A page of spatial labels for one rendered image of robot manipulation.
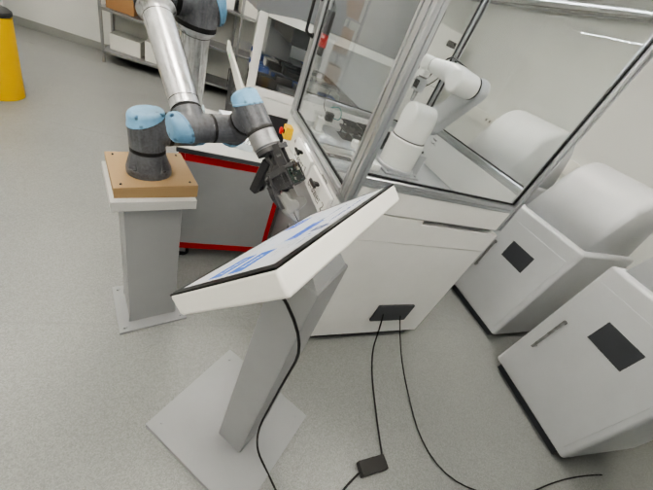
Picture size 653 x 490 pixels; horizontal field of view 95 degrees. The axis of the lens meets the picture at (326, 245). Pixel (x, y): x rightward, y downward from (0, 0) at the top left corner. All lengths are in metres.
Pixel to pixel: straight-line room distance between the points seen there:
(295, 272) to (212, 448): 1.15
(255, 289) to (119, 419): 1.21
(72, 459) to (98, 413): 0.15
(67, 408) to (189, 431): 0.47
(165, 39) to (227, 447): 1.41
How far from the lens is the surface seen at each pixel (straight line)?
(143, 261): 1.50
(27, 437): 1.65
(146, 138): 1.24
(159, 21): 1.01
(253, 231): 2.00
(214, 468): 1.50
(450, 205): 1.44
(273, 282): 0.43
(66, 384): 1.71
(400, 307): 1.87
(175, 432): 1.53
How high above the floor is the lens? 1.48
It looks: 35 degrees down
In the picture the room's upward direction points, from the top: 25 degrees clockwise
